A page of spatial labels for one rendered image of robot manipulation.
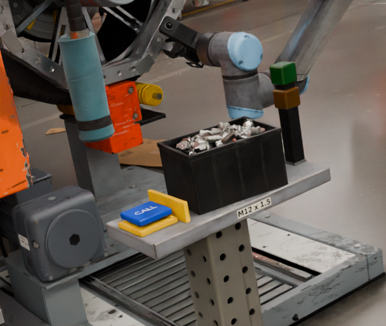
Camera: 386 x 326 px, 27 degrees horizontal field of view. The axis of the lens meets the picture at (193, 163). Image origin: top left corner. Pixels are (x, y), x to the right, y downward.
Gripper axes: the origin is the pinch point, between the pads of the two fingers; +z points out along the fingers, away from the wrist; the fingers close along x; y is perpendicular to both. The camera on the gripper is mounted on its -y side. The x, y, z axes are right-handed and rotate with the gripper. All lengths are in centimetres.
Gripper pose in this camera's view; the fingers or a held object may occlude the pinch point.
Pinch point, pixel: (161, 41)
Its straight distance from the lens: 228.3
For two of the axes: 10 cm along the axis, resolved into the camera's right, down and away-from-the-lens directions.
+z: -5.8, -1.6, 8.0
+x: 4.5, -8.8, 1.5
